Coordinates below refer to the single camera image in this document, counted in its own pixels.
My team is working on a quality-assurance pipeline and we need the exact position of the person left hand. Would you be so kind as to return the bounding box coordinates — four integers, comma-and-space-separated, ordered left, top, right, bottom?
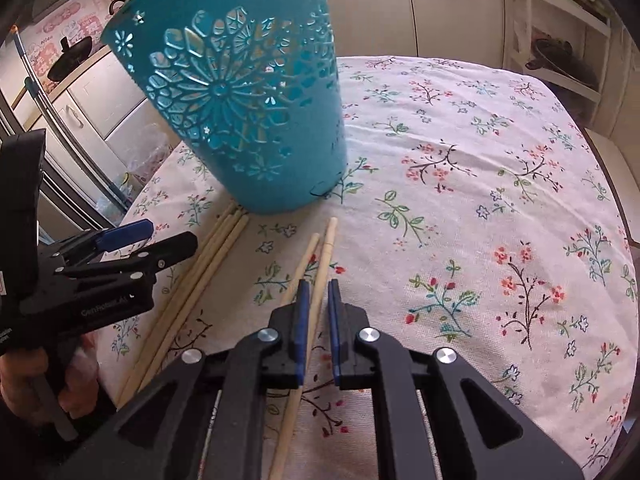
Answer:
1, 333, 100, 426

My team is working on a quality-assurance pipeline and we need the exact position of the black wok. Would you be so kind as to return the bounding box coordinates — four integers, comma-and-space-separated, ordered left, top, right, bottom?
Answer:
47, 36, 93, 82

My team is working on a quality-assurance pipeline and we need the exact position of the floral tablecloth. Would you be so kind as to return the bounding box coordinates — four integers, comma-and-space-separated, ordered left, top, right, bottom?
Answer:
98, 58, 639, 479

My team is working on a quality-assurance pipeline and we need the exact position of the teal perforated basket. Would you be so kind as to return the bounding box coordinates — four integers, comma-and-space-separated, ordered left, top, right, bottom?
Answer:
102, 0, 347, 214

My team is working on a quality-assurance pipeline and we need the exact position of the white trolley shelf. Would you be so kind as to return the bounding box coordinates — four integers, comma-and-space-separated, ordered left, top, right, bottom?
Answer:
503, 0, 612, 127

